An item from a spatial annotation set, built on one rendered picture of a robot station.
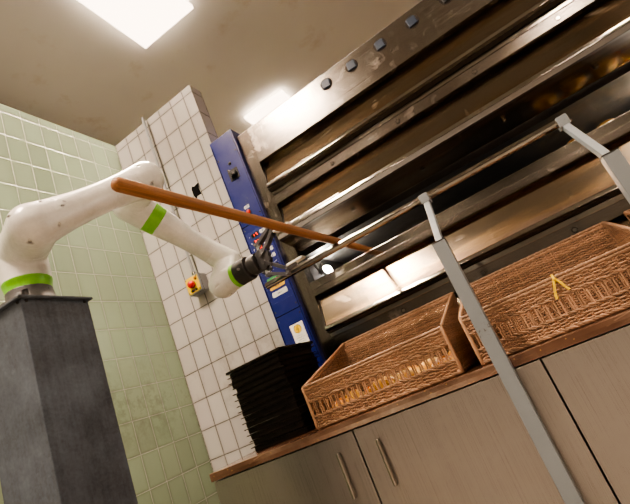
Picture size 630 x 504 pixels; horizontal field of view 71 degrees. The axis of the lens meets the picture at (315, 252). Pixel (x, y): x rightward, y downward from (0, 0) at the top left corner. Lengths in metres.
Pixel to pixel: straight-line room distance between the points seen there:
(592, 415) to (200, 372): 1.83
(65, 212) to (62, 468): 0.66
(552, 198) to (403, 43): 0.97
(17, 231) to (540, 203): 1.76
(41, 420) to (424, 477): 1.03
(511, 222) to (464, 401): 0.82
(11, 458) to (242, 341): 1.25
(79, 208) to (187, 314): 1.28
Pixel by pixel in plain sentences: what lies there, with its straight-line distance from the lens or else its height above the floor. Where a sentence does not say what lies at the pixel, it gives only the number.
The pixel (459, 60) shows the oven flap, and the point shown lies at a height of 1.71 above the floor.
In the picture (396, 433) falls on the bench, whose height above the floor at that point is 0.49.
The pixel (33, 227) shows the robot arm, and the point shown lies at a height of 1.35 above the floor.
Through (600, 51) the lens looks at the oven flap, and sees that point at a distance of 2.01.
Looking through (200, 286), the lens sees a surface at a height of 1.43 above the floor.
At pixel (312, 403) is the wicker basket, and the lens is 1.66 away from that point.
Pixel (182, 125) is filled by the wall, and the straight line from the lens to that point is 2.84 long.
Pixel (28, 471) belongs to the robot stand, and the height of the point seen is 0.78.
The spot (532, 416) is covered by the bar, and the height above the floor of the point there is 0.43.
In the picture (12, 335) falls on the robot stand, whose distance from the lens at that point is 1.40.
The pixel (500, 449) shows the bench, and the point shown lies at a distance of 1.43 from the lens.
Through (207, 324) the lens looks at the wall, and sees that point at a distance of 2.50.
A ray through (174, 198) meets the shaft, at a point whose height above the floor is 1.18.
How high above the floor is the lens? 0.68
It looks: 17 degrees up
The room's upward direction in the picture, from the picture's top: 23 degrees counter-clockwise
